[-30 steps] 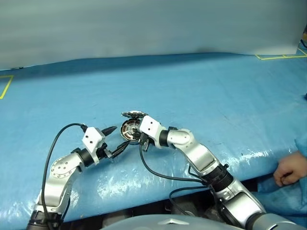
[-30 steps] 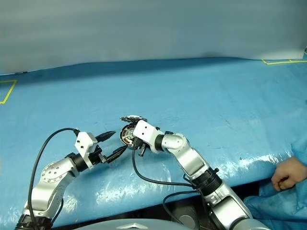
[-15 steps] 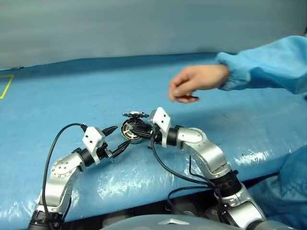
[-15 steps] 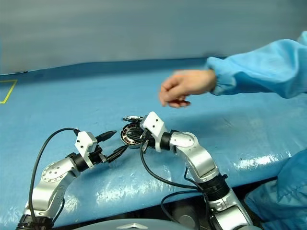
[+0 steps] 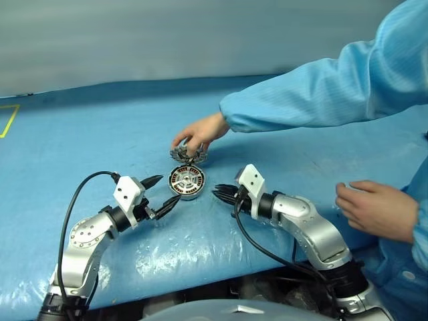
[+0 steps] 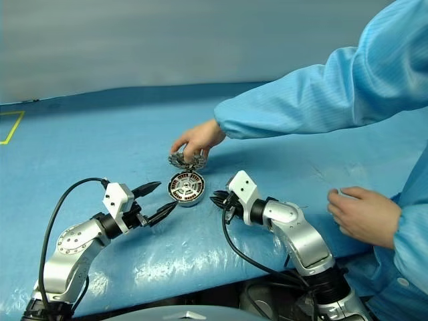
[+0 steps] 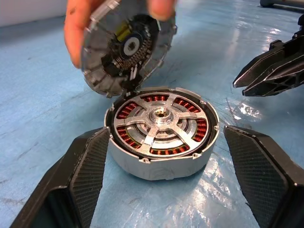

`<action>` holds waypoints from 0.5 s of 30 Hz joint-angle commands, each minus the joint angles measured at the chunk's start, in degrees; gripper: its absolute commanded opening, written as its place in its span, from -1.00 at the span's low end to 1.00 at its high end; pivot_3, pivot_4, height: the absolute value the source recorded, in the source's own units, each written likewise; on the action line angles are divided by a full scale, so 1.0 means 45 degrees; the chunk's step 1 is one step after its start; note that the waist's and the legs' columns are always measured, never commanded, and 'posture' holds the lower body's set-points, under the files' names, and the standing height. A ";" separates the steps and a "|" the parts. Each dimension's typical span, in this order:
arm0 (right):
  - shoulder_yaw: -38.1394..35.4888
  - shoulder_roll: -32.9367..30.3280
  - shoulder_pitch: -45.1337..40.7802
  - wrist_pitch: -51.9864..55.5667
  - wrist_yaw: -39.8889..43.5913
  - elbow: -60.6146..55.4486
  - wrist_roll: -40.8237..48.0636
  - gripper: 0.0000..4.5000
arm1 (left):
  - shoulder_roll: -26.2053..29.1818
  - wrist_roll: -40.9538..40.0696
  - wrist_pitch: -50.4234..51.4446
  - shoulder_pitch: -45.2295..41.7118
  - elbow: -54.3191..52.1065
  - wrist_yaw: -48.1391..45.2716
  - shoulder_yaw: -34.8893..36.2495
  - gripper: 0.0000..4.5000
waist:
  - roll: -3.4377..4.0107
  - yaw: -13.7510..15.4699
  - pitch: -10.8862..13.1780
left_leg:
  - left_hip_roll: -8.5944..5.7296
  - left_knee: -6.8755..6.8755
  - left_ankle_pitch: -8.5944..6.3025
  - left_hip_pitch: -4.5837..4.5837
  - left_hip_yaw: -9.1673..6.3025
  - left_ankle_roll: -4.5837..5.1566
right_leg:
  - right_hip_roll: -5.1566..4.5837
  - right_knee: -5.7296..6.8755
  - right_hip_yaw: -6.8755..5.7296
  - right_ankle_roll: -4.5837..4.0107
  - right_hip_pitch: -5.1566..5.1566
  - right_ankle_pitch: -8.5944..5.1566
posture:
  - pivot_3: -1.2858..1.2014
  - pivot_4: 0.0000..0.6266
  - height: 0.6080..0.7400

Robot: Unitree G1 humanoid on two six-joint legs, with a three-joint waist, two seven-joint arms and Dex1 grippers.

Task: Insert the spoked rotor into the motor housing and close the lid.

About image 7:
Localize grey metal tube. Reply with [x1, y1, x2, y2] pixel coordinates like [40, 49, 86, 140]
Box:
[259, 0, 304, 10]

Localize person's bare hand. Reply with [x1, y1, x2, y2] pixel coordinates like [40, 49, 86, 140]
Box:
[63, 0, 178, 69]

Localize round silver metal object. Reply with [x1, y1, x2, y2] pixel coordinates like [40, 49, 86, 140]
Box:
[80, 0, 178, 98]

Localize grey motor housing copper coils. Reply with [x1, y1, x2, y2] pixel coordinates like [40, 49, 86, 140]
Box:
[104, 86, 220, 181]

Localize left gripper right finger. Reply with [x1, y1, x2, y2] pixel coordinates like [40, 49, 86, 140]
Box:
[223, 124, 304, 228]

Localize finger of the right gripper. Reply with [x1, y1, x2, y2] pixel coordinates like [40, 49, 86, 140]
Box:
[232, 35, 304, 89]
[241, 68, 304, 97]

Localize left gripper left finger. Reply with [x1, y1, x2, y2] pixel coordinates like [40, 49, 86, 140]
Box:
[9, 126, 111, 228]

